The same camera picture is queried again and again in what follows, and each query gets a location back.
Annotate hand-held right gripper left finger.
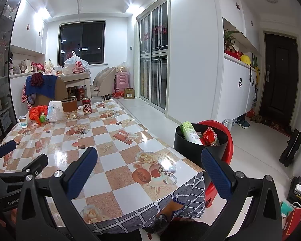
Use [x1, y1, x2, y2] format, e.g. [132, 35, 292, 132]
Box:
[15, 146, 98, 241]

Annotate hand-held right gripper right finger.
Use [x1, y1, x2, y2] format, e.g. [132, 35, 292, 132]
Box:
[201, 148, 284, 241]

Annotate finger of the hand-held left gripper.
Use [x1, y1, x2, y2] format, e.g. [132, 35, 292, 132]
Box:
[0, 140, 17, 174]
[0, 154, 49, 181]

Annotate red snack bag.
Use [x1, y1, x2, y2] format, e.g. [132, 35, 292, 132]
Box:
[200, 127, 220, 146]

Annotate black trash bin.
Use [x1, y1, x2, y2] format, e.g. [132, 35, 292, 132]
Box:
[174, 123, 229, 181]

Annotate green white plastic bottle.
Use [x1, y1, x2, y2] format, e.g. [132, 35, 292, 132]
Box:
[180, 122, 203, 145]

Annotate blue white paper box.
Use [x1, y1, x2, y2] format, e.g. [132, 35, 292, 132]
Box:
[17, 112, 31, 128]

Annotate red plastic stool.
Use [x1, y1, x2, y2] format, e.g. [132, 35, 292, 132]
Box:
[197, 120, 234, 207]

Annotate checkered plastic tablecloth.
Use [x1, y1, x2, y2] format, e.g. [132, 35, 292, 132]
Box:
[0, 98, 206, 236]

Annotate orange plastic bag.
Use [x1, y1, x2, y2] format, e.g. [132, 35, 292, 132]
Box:
[29, 105, 49, 125]

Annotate clear plastic bag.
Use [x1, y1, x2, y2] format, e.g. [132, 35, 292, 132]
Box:
[46, 100, 64, 122]

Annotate red checkered cloth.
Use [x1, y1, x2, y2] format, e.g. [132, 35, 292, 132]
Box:
[21, 84, 32, 104]

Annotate brown lidded container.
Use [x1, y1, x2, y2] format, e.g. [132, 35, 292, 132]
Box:
[61, 95, 79, 119]

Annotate red cartoon drink can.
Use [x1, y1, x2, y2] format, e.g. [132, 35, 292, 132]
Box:
[81, 97, 92, 114]

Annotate glass display cabinet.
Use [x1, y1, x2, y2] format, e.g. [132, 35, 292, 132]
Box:
[0, 0, 23, 146]

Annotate brown chair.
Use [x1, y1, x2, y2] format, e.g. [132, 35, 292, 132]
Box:
[27, 77, 69, 111]

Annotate blue cloth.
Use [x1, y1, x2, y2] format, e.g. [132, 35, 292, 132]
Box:
[25, 75, 58, 98]

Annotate dark red fabric flowers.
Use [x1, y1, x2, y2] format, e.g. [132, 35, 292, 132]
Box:
[31, 72, 44, 87]

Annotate red door mat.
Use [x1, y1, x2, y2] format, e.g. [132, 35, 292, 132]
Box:
[261, 117, 294, 137]

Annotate black boots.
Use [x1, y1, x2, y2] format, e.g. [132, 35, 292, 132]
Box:
[279, 129, 301, 167]

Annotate black device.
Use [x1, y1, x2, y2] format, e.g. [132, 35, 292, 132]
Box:
[287, 176, 301, 205]

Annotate white countertop appliance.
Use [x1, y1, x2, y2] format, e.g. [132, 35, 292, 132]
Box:
[20, 59, 32, 74]

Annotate white shoe cabinet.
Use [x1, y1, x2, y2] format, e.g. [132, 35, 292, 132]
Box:
[217, 53, 257, 126]

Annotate red paper bag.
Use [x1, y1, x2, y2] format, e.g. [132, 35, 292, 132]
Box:
[283, 207, 301, 241]

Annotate beige chair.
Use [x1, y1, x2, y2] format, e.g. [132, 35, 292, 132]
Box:
[98, 66, 117, 100]
[92, 67, 109, 98]

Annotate white table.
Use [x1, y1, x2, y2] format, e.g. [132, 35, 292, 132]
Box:
[56, 71, 92, 98]

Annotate pink plastic stools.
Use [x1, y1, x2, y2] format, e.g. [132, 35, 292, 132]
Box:
[115, 72, 130, 94]

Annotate large white plastic bag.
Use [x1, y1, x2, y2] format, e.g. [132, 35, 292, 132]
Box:
[62, 51, 90, 75]

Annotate dark entrance door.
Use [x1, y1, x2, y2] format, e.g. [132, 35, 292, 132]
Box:
[258, 31, 298, 133]

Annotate cellophane gift bag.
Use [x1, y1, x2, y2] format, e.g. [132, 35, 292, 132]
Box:
[115, 61, 129, 74]

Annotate dark window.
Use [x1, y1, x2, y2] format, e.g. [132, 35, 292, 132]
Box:
[58, 20, 106, 66]

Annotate potted plant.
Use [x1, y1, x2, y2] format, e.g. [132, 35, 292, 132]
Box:
[223, 29, 242, 52]

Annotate hanging ceiling rod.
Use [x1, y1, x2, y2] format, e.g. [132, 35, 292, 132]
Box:
[76, 0, 87, 22]

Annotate white wall cabinet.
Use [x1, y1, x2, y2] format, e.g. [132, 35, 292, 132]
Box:
[222, 0, 262, 56]

